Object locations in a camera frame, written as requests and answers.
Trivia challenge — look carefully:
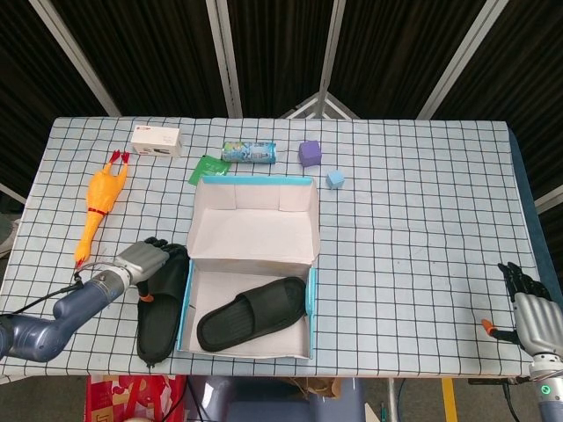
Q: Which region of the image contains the checkered white tablecloth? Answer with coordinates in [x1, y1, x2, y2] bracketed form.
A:
[0, 115, 551, 380]

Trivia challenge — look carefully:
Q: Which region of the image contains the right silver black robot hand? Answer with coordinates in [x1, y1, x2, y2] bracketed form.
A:
[480, 261, 563, 353]

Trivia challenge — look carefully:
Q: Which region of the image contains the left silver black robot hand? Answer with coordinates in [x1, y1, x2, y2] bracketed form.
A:
[113, 236, 181, 304]

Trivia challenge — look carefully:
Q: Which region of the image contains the blue cable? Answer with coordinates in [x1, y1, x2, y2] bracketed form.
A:
[397, 377, 408, 422]

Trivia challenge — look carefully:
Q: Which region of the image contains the white metal frame bar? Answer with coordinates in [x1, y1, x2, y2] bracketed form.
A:
[0, 181, 27, 206]
[534, 184, 563, 215]

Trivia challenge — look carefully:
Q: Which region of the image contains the purple cube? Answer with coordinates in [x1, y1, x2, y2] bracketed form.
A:
[298, 139, 322, 168]

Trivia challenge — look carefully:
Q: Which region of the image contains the metal table leg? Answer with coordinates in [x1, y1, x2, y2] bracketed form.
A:
[386, 377, 398, 422]

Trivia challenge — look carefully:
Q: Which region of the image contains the yellow rubber chicken toy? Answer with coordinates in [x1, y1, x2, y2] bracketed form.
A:
[73, 149, 131, 269]

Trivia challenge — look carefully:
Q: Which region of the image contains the black slipper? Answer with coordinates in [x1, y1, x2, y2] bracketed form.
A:
[135, 239, 190, 368]
[196, 276, 308, 352]

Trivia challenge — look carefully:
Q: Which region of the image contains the white triangular metal frame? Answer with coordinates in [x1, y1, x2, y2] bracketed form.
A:
[281, 91, 360, 120]

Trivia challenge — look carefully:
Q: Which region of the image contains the green sachet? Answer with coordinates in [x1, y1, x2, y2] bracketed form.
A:
[188, 154, 230, 186]

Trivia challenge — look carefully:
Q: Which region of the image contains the light blue shoe box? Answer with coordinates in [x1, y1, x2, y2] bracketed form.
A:
[175, 175, 320, 360]

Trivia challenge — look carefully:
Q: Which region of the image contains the white stapler carton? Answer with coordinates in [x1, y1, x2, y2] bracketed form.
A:
[130, 125, 184, 158]

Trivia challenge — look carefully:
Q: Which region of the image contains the white metal frame post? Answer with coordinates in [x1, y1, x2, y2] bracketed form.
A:
[28, 0, 122, 118]
[204, 0, 244, 119]
[416, 0, 505, 120]
[316, 0, 349, 116]

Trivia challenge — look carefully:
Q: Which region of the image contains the red patterned bag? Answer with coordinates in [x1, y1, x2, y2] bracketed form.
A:
[84, 374, 188, 422]

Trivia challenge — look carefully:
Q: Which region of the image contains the blue green snack tube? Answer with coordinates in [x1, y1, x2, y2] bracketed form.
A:
[220, 140, 277, 166]

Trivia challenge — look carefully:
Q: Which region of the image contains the brown paper bag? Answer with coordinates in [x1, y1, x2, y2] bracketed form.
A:
[288, 376, 343, 399]

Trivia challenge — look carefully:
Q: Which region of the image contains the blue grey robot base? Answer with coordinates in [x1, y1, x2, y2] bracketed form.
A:
[186, 375, 366, 422]

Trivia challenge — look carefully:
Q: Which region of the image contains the dark brown curtain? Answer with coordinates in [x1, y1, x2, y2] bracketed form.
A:
[0, 0, 563, 212]

